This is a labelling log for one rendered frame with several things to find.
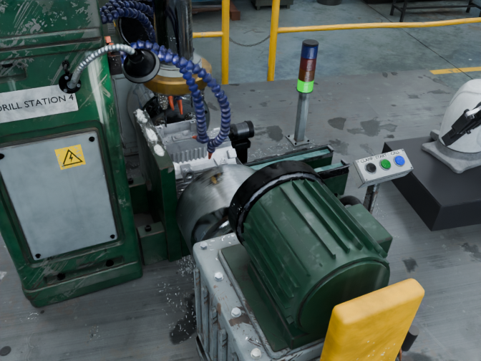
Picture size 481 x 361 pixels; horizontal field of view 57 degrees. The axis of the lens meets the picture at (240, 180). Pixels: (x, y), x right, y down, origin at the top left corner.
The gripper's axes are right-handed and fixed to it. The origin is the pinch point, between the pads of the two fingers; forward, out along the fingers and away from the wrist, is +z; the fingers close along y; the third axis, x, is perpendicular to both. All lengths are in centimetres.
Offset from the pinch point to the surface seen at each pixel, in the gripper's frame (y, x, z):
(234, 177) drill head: 65, -3, 1
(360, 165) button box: 24.5, -1.7, 10.4
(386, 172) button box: 17.6, 2.5, 10.4
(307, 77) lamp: 13, -47, 33
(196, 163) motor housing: 67, -17, 19
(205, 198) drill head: 73, 0, 1
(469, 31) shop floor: -363, -209, 247
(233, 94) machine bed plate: 21, -76, 83
